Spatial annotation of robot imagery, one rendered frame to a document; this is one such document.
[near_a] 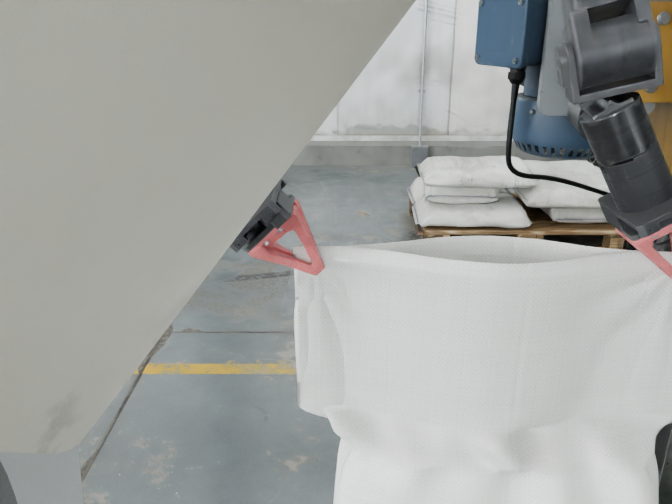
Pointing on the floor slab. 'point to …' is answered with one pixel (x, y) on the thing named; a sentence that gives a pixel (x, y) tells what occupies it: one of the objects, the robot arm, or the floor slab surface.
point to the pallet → (541, 222)
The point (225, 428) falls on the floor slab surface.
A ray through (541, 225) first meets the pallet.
